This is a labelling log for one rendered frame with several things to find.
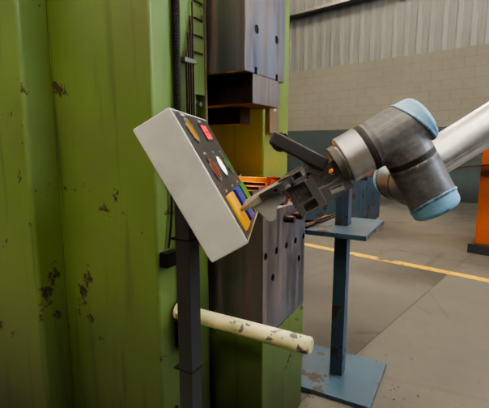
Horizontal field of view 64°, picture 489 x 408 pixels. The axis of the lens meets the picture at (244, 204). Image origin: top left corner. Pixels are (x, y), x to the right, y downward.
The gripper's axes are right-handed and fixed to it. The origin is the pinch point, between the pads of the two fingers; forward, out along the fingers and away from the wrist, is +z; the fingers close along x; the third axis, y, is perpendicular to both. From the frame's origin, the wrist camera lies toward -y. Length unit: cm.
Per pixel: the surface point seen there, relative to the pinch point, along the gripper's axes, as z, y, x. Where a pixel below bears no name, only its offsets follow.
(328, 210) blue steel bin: -26, 100, 438
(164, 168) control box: 8.2, -13.2, -6.9
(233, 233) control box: 3.4, 3.1, -6.9
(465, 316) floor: -63, 155, 183
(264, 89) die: -16, -25, 63
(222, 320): 27.2, 28.7, 29.9
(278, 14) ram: -34, -47, 73
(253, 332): 19.6, 34.1, 25.0
